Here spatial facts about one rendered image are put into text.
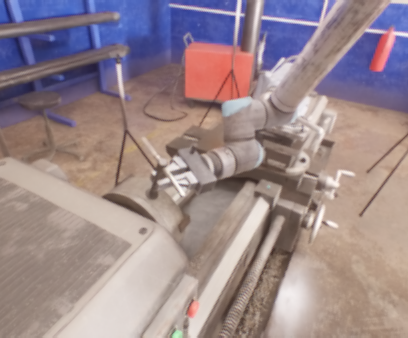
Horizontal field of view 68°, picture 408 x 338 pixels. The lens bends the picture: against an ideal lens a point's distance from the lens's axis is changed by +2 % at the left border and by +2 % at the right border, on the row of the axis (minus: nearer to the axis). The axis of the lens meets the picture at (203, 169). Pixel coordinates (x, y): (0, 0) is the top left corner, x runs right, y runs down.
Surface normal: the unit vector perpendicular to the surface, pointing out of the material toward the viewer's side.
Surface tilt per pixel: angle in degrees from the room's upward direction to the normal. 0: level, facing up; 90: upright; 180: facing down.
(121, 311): 45
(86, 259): 0
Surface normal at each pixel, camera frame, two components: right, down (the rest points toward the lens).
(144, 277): 0.65, -0.36
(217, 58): -0.15, 0.56
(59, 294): 0.05, -0.82
